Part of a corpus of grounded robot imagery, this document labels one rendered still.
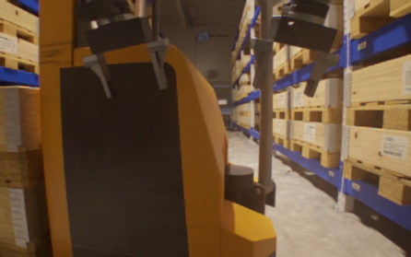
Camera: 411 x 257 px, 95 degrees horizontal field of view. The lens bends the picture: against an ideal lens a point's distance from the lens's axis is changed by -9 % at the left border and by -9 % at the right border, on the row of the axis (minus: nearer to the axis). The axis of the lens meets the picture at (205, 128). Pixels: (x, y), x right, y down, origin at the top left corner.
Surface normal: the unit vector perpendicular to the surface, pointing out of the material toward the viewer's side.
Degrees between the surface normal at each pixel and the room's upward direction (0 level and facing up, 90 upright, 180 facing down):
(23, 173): 90
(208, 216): 90
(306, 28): 114
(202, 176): 90
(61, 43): 90
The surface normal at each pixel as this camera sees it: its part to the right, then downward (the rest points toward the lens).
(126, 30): -0.12, 0.47
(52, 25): -0.13, 0.07
